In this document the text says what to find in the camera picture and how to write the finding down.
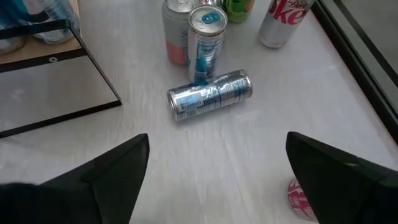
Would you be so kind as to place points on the blue silver Red Bull can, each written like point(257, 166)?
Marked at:
point(206, 40)
point(12, 34)
point(210, 95)

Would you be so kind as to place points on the green soda can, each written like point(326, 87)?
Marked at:
point(239, 9)

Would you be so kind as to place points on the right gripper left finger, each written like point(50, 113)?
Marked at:
point(93, 193)

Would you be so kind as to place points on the silver Diet Coke can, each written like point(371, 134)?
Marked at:
point(284, 21)

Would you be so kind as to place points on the black metal table frame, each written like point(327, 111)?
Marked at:
point(373, 93)

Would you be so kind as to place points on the light wooden board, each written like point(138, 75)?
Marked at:
point(40, 48)

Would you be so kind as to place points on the red Coca-Cola can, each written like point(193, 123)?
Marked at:
point(297, 199)

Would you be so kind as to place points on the white orange Spindrift can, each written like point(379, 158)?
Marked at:
point(174, 34)

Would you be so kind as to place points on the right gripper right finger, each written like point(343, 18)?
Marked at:
point(348, 186)

